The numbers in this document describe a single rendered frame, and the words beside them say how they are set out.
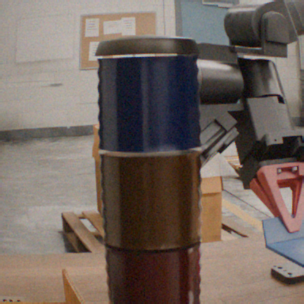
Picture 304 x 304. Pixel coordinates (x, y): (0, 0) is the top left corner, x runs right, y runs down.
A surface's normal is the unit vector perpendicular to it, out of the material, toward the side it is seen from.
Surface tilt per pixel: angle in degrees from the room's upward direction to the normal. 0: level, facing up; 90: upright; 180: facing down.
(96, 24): 90
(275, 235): 59
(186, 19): 90
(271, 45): 90
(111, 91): 104
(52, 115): 90
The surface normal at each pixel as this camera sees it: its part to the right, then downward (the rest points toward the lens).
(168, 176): 0.31, 0.35
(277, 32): 0.43, 0.11
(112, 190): -0.73, 0.34
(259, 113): 0.19, -0.40
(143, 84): -0.07, -0.11
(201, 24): 0.19, 0.12
